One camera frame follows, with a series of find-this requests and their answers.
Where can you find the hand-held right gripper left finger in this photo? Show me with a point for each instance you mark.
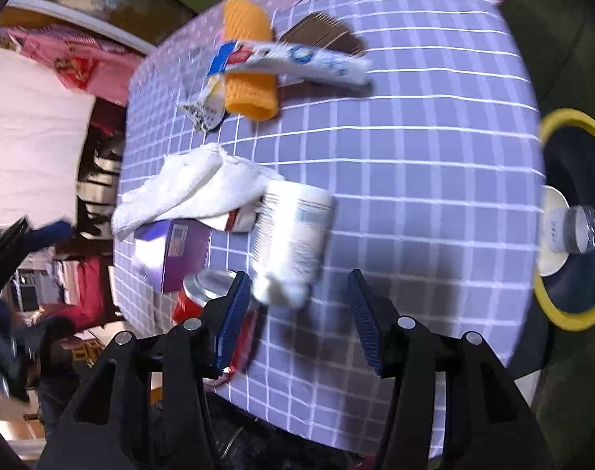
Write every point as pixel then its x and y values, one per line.
pixel 233 325

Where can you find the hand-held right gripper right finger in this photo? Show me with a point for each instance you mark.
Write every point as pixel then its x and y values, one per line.
pixel 365 325

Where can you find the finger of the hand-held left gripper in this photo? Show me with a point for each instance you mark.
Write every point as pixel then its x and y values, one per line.
pixel 57 231

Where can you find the red soda can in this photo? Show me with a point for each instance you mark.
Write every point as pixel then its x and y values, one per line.
pixel 199 298

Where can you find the purple cardboard box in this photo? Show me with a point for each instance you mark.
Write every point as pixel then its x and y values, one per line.
pixel 180 254

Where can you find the white plastic bottle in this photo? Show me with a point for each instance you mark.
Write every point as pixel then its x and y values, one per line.
pixel 292 240

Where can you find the small red white box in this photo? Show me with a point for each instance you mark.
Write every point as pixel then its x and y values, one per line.
pixel 238 220

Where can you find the white cloth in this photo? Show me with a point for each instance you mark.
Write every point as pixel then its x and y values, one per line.
pixel 28 132
pixel 189 186

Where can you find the printed wrapper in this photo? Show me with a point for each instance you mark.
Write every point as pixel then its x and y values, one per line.
pixel 204 112

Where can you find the white paper cup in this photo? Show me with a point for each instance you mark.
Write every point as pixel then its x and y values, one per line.
pixel 554 198

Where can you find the white blue toothpaste tube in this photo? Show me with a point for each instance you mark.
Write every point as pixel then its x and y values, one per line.
pixel 317 61

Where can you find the yellow rimmed trash bin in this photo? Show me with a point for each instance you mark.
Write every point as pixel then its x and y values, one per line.
pixel 567 118

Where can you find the brown comb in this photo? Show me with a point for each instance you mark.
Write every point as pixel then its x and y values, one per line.
pixel 322 34

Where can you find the red cloth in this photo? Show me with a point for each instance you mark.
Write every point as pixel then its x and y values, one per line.
pixel 89 284

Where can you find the pink printed cloth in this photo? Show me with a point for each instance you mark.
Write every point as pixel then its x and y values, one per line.
pixel 96 68

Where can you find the purple checked tablecloth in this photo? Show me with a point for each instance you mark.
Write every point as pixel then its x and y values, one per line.
pixel 425 156

